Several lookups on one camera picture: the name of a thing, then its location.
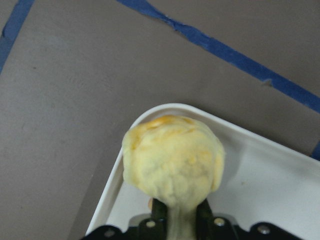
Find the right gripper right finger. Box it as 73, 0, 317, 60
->
195, 199, 214, 240

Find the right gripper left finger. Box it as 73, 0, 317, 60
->
148, 198, 168, 240

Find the cream rectangular tray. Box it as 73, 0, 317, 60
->
85, 103, 320, 240

